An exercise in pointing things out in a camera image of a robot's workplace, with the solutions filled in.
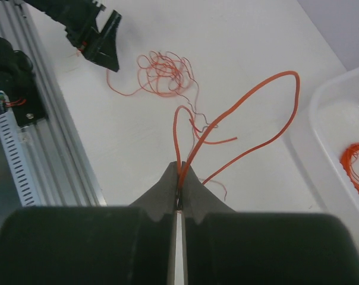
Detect coiled orange cable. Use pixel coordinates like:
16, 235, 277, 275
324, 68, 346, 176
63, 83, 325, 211
339, 142, 359, 202

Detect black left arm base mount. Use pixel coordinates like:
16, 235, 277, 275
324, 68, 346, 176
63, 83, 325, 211
0, 37, 48, 128

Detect orange cable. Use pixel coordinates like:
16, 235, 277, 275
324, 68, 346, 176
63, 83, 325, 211
173, 70, 301, 191
339, 142, 359, 202

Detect white slotted cable duct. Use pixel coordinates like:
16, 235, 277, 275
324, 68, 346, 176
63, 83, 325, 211
0, 94, 37, 208

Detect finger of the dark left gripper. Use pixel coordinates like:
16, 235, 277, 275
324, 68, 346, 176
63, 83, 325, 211
84, 10, 121, 72

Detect aluminium extrusion rail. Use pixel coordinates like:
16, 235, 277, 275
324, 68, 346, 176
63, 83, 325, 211
0, 1, 106, 206

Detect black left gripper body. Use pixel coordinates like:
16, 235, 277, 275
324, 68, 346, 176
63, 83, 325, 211
26, 0, 106, 56

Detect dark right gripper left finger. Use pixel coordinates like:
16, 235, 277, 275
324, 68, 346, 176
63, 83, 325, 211
0, 162, 178, 284

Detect orange red purple cables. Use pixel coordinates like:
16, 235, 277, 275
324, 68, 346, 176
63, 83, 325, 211
106, 50, 219, 133

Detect white plastic tub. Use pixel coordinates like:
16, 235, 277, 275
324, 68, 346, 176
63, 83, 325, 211
288, 62, 359, 256

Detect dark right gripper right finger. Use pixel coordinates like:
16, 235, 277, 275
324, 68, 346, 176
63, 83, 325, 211
181, 167, 359, 284

